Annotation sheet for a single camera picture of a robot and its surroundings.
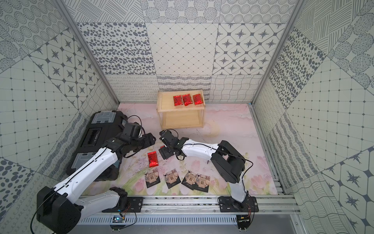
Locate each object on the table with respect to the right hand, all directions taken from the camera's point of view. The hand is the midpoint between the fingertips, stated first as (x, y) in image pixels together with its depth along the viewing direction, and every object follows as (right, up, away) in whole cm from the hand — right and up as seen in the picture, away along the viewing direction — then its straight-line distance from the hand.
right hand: (169, 150), depth 89 cm
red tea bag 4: (+11, +32, +2) cm, 34 cm away
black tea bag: (+13, -16, -7) cm, 22 cm away
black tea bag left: (+3, -15, -7) cm, 17 cm away
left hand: (-9, +9, -8) cm, 15 cm away
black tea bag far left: (-9, -15, -6) cm, 18 cm away
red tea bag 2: (-6, 0, +6) cm, 8 cm away
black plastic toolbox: (-39, +15, -5) cm, 42 cm away
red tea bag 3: (+5, +31, +2) cm, 31 cm away
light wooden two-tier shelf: (+10, +26, +1) cm, 27 cm away
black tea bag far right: (+21, -17, -7) cm, 28 cm away
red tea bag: (-10, -6, 0) cm, 11 cm away
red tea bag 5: (+18, +32, +2) cm, 37 cm away
